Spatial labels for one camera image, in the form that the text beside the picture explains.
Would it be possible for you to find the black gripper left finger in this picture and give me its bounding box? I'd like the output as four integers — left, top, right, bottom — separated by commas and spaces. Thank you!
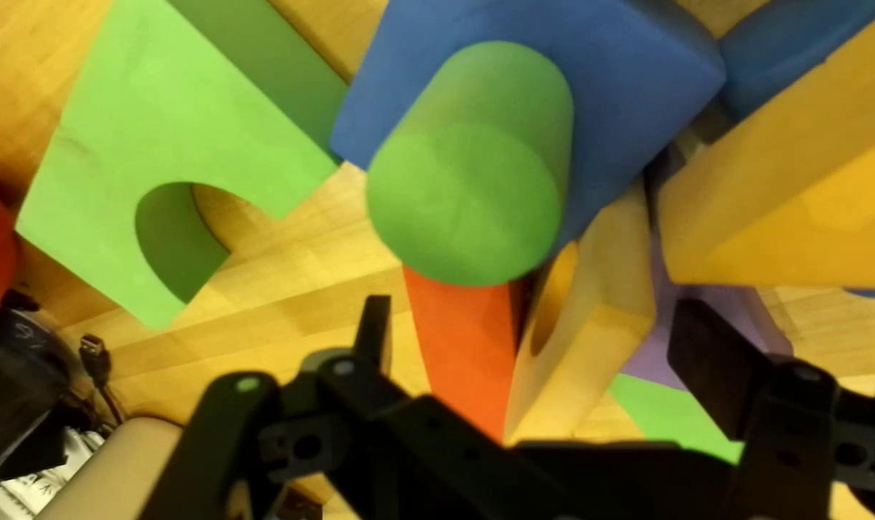
140, 373, 277, 520

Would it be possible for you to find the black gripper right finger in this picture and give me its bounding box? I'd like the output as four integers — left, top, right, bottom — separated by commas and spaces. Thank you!
672, 336, 833, 520

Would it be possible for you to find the red rectangular foam block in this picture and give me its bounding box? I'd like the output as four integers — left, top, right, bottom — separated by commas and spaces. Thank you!
403, 269, 520, 439

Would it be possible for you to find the purple notched foam block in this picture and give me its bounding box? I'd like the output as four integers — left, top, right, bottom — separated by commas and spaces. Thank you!
622, 243, 794, 391

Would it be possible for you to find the tan arch foam block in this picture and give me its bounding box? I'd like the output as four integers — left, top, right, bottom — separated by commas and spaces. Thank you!
501, 182, 656, 442

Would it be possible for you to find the yellow foam block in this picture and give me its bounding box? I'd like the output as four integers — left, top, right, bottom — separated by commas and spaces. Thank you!
657, 0, 875, 290

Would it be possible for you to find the green arch foam block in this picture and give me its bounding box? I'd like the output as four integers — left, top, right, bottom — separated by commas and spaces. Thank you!
16, 0, 345, 328

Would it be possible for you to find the long blue foam block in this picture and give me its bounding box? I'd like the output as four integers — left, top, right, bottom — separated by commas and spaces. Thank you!
329, 0, 724, 256

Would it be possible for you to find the green foam cylinder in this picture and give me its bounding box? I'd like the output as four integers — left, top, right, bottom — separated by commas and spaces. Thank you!
365, 42, 573, 286

